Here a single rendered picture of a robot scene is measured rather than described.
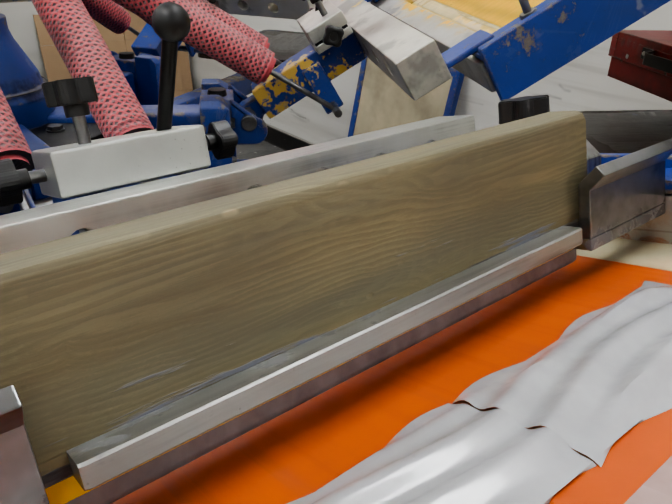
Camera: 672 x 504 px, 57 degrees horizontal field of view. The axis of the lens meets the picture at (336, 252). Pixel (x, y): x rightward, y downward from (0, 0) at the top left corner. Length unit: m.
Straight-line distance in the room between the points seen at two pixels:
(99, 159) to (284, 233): 0.28
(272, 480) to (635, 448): 0.14
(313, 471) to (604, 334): 0.17
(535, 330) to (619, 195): 0.12
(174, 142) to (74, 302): 0.32
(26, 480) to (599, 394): 0.22
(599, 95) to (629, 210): 2.07
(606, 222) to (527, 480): 0.22
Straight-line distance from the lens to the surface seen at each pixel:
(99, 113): 0.70
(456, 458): 0.25
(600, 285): 0.42
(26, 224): 0.44
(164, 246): 0.23
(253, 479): 0.26
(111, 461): 0.23
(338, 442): 0.27
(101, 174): 0.51
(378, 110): 3.12
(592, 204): 0.40
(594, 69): 2.51
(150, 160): 0.52
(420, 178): 0.30
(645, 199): 0.46
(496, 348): 0.34
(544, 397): 0.29
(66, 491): 0.25
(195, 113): 0.97
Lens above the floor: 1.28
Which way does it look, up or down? 28 degrees down
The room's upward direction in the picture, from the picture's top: 2 degrees clockwise
